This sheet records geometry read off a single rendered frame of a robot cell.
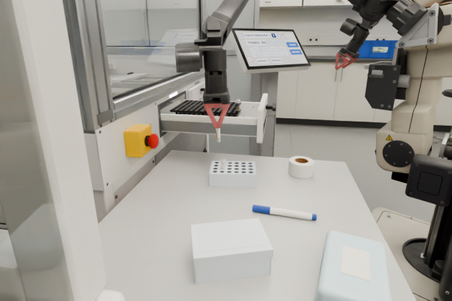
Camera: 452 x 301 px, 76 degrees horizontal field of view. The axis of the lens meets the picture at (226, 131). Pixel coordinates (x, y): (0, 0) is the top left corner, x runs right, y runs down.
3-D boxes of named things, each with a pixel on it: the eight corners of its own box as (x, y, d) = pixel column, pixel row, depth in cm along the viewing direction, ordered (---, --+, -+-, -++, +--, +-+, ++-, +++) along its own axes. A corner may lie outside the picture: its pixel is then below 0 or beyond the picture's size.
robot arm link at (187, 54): (218, 18, 72) (216, 43, 80) (172, 19, 71) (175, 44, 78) (225, 54, 67) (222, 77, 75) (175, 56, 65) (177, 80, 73)
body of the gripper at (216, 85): (203, 103, 71) (201, 72, 68) (204, 95, 80) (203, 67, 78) (229, 102, 71) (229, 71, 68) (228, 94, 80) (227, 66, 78)
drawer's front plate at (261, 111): (266, 119, 117) (268, 93, 114) (261, 144, 90) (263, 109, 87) (262, 119, 118) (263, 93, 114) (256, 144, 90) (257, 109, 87)
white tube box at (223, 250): (257, 240, 56) (258, 217, 54) (272, 275, 47) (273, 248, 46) (191, 248, 54) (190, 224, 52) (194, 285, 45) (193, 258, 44)
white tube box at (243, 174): (254, 173, 83) (255, 161, 82) (256, 187, 75) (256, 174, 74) (212, 172, 84) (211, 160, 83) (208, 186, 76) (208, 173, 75)
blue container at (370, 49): (393, 56, 396) (396, 39, 389) (405, 58, 357) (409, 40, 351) (346, 56, 406) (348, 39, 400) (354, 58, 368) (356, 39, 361)
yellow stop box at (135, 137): (155, 148, 80) (153, 123, 78) (144, 158, 74) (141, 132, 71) (138, 147, 81) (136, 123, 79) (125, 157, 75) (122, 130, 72)
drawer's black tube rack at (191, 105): (241, 117, 113) (241, 101, 111) (233, 131, 97) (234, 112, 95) (186, 115, 117) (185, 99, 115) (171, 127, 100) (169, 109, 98)
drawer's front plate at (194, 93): (208, 101, 152) (208, 80, 149) (192, 114, 125) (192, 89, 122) (205, 101, 153) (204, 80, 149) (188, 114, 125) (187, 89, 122)
